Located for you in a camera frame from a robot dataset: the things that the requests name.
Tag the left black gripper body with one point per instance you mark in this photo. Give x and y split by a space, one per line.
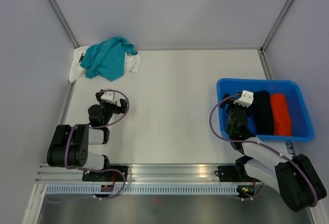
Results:
110 109

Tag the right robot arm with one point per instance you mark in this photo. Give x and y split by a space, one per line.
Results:
294 177

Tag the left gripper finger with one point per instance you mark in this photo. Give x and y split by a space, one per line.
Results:
124 106
98 96

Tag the aluminium mounting rail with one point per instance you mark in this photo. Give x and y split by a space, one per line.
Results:
146 174

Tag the white t-shirt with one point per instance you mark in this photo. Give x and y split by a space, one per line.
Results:
133 63

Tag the left aluminium frame post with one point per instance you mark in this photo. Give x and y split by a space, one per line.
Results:
65 25

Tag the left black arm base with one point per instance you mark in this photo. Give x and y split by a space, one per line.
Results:
107 176

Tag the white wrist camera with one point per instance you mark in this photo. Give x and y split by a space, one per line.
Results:
245 99
107 96

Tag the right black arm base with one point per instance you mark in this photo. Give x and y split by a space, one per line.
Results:
232 173

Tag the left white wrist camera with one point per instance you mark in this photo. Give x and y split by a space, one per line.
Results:
107 96

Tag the rolled black t-shirt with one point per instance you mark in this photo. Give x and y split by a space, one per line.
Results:
263 119

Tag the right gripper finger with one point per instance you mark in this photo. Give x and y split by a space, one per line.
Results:
226 100
254 106

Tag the white slotted cable duct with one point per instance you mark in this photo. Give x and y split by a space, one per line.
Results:
143 189

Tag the aluminium frame post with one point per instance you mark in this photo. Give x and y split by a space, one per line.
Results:
65 25
276 25

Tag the rolled orange t-shirt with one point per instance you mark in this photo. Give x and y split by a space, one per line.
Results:
281 116

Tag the blue plastic bin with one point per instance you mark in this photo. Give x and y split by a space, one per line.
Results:
302 130

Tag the right aluminium frame post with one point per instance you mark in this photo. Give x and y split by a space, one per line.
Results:
276 25

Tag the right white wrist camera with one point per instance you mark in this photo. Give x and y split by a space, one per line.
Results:
245 99

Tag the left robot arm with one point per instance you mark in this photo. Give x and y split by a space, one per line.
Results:
69 145

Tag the teal t-shirt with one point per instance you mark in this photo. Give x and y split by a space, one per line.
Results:
107 59

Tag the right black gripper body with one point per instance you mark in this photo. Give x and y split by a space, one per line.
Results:
248 110

